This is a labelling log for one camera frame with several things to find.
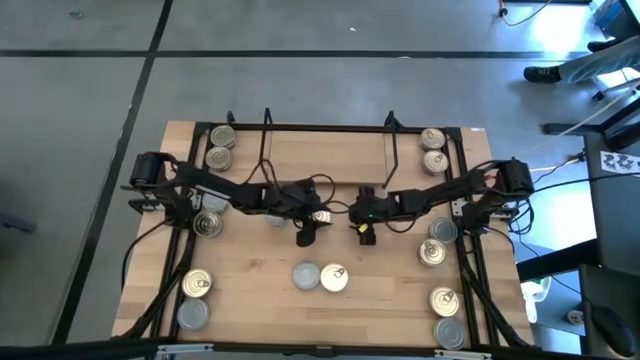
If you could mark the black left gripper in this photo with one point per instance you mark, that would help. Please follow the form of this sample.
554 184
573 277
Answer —
292 202

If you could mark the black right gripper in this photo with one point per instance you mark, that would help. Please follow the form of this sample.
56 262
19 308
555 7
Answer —
370 210

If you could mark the tin can with plain lid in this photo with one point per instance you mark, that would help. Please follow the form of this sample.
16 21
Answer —
443 230
215 204
193 314
449 333
305 275
276 220

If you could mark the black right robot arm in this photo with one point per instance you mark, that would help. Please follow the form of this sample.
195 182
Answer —
450 192

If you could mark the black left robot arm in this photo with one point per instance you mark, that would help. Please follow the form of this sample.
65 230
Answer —
225 190

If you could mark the wooden shelf with black legs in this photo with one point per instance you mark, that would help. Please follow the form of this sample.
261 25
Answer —
325 155

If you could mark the yellow tag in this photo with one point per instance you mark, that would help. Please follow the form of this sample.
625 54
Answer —
363 228

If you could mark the tin can with ringed lid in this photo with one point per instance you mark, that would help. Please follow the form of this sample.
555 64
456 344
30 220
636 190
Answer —
218 158
207 223
222 136

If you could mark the white plastic bag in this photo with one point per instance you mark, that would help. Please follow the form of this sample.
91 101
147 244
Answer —
535 295

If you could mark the black desk foot bar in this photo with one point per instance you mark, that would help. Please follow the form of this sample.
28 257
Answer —
555 260
575 129

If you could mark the person's foot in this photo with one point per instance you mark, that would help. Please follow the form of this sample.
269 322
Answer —
602 46
542 75

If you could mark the small round plug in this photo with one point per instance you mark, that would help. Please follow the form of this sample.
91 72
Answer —
575 316

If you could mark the dark desk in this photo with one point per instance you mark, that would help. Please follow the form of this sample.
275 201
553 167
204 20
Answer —
617 220

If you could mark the paper with black markers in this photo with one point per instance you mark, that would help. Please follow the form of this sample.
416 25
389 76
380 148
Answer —
620 162

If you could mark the black crossbar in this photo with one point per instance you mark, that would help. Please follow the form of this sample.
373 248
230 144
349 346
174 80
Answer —
75 350

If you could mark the black computer mouse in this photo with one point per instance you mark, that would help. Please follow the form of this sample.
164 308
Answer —
612 330

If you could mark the person's leg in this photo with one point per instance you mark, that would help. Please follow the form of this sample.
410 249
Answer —
600 62

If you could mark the white chair base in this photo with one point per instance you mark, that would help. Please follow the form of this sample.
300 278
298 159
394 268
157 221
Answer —
620 86

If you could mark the small floor debris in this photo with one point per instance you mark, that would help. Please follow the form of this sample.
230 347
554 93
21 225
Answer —
76 15

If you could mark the blue box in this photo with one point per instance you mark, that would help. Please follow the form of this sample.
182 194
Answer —
607 12

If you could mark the silver mounting bracket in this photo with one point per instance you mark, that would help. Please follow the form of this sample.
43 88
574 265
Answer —
456 207

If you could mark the silver crossbar bracket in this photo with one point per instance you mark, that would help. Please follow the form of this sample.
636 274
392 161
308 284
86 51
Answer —
185 348
462 355

